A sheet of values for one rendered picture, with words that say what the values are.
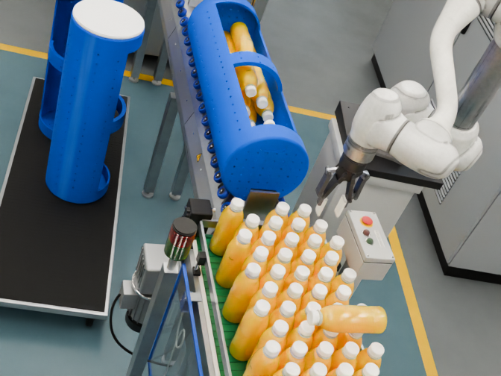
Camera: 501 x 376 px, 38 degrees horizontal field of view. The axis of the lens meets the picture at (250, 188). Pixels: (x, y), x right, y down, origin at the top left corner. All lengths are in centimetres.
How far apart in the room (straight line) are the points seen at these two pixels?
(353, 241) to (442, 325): 162
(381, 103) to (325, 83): 321
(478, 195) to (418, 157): 195
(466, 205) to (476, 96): 154
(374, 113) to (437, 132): 17
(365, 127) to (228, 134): 55
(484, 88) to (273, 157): 69
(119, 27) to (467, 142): 135
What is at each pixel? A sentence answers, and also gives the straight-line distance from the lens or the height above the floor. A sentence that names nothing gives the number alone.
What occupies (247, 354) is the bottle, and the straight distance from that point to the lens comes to 202.
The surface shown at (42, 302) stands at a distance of 300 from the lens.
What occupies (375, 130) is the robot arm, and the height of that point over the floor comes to 151.
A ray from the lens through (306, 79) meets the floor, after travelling 506.
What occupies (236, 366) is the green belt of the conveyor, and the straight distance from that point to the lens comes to 204.
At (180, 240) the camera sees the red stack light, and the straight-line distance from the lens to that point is 180.
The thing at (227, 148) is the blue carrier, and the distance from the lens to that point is 228.
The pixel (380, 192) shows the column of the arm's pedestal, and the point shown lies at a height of 92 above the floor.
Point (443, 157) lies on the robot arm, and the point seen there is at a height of 154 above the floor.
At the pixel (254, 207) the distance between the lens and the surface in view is 235.
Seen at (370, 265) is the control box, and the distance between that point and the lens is 222.
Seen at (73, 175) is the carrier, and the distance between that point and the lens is 327.
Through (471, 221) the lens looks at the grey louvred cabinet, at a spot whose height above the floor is 39.
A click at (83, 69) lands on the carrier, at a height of 86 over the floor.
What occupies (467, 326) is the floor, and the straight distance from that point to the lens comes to 390.
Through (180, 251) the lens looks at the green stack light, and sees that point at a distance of 183.
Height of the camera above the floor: 251
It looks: 39 degrees down
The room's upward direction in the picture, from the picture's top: 22 degrees clockwise
